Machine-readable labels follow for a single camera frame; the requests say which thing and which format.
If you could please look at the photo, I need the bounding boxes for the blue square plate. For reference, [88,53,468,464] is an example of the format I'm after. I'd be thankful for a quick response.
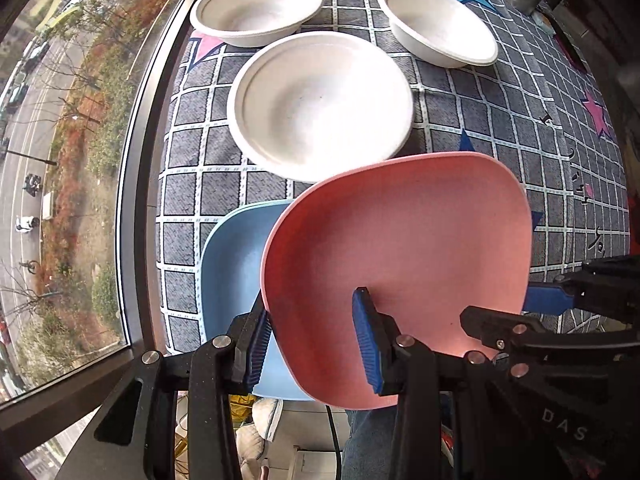
[200,200,310,402]

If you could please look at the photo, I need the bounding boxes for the large white bowl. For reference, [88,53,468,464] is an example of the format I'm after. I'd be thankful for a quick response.
[378,0,499,68]

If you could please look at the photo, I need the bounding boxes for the small yellow sponge packet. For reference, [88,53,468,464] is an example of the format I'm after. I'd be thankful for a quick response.
[530,11,555,37]

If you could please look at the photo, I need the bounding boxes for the black flat case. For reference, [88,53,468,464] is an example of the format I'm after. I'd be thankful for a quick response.
[546,12,589,75]

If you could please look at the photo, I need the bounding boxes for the pink square plate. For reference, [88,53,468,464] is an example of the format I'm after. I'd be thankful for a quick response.
[260,151,533,410]

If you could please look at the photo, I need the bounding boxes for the blue jeans leg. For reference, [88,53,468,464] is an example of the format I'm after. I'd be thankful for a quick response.
[342,406,397,480]

